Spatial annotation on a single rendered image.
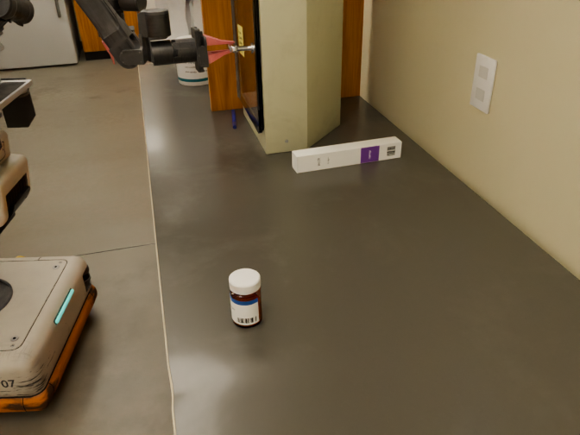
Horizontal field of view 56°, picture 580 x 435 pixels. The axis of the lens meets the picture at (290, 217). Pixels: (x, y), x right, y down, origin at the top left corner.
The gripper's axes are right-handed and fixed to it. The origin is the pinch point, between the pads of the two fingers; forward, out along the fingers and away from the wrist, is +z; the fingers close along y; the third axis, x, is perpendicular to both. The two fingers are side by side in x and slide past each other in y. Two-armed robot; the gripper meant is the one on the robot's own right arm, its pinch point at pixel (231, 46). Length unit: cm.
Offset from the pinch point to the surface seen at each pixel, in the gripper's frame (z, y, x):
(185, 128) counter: -12.4, -23.7, 17.4
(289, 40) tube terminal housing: 11.7, 1.5, -11.7
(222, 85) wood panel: 1.3, -14.5, 27.7
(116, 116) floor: -38, -86, 316
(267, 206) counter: -1.8, -29.3, -34.8
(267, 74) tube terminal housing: 6.0, -5.9, -10.7
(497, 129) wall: 47, -16, -45
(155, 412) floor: -36, -119, 11
